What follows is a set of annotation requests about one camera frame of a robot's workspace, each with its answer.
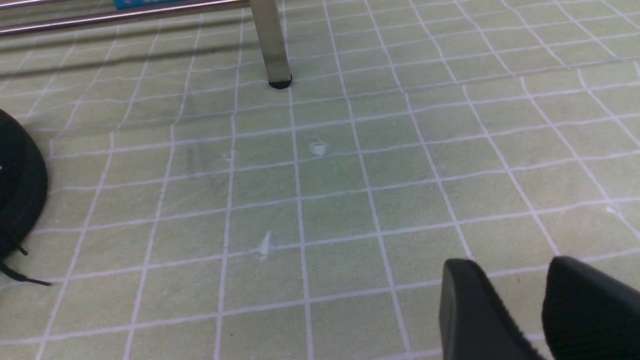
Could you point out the tan blue book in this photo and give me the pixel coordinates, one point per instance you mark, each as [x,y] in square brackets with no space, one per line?
[131,4]

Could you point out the stainless steel shoe rack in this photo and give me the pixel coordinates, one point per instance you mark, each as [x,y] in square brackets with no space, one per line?
[265,17]

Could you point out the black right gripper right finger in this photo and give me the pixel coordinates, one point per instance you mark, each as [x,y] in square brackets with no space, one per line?
[589,315]

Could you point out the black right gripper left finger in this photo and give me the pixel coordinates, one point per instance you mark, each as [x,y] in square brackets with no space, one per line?
[474,323]

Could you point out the green checkered floor mat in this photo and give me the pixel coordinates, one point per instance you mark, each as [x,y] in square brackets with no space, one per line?
[196,213]

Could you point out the black knit sneaker right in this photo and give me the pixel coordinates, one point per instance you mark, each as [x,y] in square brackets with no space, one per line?
[24,186]

